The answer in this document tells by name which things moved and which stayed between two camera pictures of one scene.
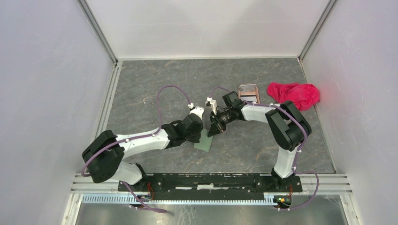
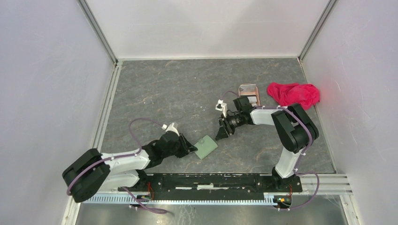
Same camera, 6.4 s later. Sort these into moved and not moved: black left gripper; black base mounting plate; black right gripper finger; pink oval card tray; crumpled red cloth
Moved: black right gripper finger; black left gripper
Not moved: crumpled red cloth; black base mounting plate; pink oval card tray
